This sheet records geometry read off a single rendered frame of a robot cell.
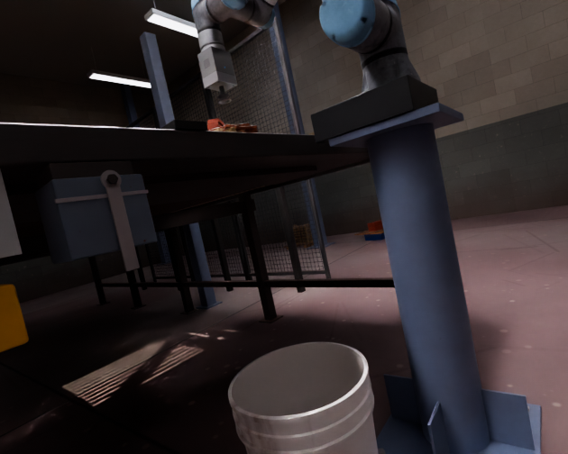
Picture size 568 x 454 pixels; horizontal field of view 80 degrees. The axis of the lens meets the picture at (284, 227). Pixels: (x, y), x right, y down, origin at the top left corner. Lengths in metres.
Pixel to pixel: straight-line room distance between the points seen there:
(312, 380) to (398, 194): 0.52
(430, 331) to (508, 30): 5.09
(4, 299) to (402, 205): 0.78
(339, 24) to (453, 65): 4.95
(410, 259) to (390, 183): 0.20
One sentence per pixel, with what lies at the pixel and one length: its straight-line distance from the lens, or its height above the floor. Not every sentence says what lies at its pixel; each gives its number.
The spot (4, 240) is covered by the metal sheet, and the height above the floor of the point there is 0.76.
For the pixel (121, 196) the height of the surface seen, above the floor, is 0.79.
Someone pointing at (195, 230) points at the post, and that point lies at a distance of 3.04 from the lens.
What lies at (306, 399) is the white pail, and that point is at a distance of 0.97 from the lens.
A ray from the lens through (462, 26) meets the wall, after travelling 5.87.
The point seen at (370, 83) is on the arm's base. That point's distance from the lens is 0.94.
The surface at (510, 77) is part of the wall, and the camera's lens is 5.62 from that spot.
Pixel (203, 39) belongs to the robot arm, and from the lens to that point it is 1.19.
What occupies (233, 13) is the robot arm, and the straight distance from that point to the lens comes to 1.18.
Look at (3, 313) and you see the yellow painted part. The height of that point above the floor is 0.67.
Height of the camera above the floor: 0.72
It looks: 3 degrees down
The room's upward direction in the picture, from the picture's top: 12 degrees counter-clockwise
